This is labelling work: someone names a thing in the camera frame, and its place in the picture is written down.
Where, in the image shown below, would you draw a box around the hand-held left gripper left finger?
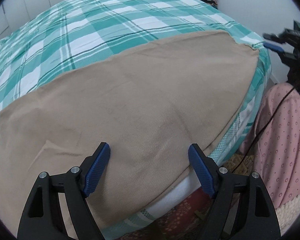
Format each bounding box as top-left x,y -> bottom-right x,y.
16,142 -> 111,240

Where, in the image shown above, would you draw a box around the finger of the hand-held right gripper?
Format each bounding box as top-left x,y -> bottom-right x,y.
263,41 -> 300,67
262,31 -> 288,42

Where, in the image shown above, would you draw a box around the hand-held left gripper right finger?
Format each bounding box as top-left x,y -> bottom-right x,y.
187,143 -> 282,240

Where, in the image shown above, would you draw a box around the khaki pants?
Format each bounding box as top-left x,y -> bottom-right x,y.
0,29 -> 260,240

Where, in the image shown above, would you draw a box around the patterned dark rug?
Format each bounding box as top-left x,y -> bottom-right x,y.
150,155 -> 255,240

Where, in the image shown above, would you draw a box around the person's pink dotted pajamas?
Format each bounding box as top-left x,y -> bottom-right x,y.
240,82 -> 300,208

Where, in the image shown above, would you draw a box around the cream fluffy cloth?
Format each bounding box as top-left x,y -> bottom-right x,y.
275,192 -> 300,233

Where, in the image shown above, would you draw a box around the bed with teal plaid sheet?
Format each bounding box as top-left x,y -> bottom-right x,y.
0,0 -> 272,232

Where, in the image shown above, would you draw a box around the white wardrobe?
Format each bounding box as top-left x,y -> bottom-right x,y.
0,0 -> 120,48

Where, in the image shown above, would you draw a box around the black cable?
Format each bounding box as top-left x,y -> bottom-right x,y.
234,86 -> 297,172

